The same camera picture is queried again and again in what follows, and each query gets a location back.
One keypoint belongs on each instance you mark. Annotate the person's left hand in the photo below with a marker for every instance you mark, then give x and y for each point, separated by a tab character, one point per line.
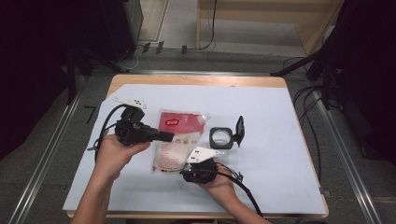
112	158

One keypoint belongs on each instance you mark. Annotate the black metal stand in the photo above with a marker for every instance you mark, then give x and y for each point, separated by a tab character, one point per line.
72	77

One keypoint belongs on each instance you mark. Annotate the light wooden bench frame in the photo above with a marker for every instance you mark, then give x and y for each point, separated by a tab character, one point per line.
311	34

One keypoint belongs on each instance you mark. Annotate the black stand leg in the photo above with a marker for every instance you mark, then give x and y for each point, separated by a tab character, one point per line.
292	66

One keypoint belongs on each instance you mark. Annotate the small metal bracket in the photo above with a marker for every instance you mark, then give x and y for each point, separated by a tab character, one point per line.
326	193

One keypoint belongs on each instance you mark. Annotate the aluminium floor rail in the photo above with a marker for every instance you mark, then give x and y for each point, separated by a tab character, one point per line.
348	161
40	174

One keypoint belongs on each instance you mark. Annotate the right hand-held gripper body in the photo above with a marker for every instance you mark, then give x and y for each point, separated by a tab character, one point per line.
199	174

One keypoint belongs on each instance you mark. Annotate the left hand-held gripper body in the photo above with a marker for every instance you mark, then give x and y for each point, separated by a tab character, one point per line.
130	132

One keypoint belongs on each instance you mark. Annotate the white table mat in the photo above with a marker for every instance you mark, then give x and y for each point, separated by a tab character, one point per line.
280	174

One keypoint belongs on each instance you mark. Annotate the person's right hand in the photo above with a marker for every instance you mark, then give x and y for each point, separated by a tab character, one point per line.
224	186

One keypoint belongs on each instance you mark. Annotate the red and white spouted pouch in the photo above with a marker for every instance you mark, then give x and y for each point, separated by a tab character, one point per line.
177	140

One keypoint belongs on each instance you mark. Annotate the black cabinet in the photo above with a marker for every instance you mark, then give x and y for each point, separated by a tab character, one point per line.
124	25

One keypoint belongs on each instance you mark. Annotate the black curtain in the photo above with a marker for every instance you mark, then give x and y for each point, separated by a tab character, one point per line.
367	62
31	62

